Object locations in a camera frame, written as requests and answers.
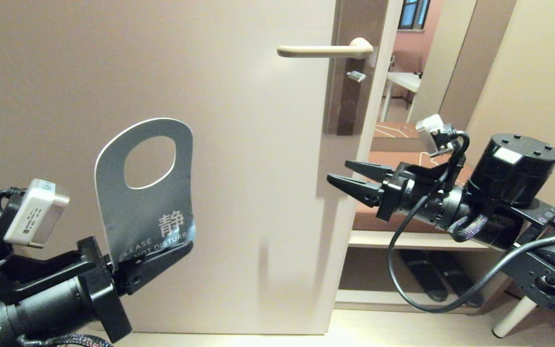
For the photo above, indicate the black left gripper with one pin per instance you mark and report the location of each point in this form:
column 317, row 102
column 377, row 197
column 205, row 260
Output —
column 99, row 289

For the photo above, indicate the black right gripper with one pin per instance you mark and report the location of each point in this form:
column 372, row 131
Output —
column 427, row 202

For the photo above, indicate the white door hanger sign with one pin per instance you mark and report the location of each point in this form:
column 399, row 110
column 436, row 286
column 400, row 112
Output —
column 138, row 212

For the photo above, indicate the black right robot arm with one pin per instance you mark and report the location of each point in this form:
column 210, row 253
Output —
column 513, row 168

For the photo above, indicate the beige room door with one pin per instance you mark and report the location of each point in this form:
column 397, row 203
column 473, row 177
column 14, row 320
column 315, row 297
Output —
column 234, row 144

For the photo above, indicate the brown bench cushion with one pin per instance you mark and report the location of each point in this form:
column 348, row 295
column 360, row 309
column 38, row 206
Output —
column 369, row 221

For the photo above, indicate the white bench shelf unit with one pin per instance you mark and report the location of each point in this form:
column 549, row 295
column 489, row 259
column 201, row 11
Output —
column 378, row 239

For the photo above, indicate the dark slipper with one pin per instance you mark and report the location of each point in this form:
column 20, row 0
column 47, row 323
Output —
column 422, row 274
column 455, row 279

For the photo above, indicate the white table leg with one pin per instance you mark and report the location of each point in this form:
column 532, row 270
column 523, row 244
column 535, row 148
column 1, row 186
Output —
column 508, row 323

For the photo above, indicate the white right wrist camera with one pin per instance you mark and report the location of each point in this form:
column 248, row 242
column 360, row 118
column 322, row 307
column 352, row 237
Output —
column 429, row 132

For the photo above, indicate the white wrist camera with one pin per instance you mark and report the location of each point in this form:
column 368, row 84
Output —
column 429, row 132
column 36, row 212

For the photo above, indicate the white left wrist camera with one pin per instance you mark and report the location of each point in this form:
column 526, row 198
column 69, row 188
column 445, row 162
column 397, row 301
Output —
column 36, row 212

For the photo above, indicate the wall mirror with beige frame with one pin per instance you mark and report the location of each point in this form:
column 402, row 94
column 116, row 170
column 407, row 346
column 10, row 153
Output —
column 451, row 48

